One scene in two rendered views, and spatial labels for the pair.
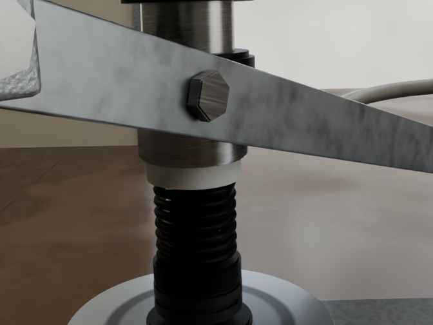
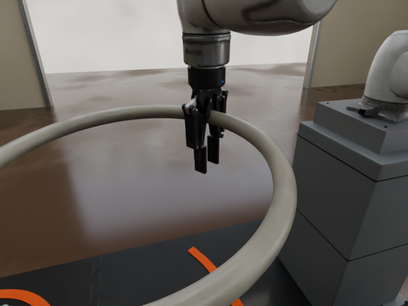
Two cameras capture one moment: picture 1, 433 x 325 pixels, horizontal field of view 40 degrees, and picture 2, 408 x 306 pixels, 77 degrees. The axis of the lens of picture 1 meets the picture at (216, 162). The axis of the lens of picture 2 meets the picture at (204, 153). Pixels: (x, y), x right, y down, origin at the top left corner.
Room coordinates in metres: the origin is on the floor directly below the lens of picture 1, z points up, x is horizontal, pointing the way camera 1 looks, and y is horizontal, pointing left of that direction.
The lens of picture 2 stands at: (0.56, -0.41, 1.16)
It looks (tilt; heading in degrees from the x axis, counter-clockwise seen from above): 26 degrees down; 341
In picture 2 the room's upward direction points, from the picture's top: straight up
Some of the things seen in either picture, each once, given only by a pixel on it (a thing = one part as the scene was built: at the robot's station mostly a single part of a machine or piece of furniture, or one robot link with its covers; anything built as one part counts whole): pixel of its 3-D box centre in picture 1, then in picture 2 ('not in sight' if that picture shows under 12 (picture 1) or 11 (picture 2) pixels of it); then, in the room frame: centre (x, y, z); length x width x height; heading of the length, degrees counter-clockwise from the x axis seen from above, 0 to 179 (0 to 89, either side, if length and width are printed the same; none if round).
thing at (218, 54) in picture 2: not in sight; (206, 50); (1.05, -0.58, 1.12); 0.09 x 0.09 x 0.06
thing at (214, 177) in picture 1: (193, 153); not in sight; (0.43, 0.02, 1.04); 0.07 x 0.07 x 0.04
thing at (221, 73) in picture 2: not in sight; (206, 88); (1.05, -0.58, 1.05); 0.08 x 0.07 x 0.09; 125
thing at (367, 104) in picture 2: not in sight; (381, 105); (1.20, -1.30, 0.91); 0.22 x 0.18 x 0.06; 99
